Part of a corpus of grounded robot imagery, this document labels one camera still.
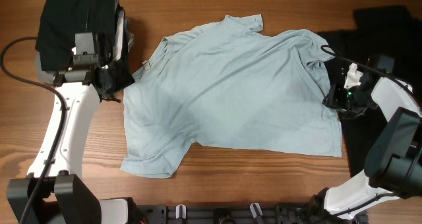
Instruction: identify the light blue t-shirt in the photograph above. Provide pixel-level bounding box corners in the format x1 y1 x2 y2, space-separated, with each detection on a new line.
121 14 342 179

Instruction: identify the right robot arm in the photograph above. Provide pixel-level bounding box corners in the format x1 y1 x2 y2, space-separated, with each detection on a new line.
315 61 421 223

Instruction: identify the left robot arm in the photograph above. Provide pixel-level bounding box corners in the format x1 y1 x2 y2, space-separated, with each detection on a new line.
7 31 143 223

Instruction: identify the folded white patterned garment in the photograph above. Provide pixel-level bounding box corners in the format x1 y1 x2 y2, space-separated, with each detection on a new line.
113 10 125 61

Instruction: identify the black garment on right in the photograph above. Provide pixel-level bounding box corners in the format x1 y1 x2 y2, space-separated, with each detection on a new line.
319 5 421 176

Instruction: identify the folded grey garment under stack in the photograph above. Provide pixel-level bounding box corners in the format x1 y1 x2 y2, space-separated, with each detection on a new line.
35 52 64 84

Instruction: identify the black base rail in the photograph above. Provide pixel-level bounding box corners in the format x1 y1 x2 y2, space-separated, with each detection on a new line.
98 197 369 224

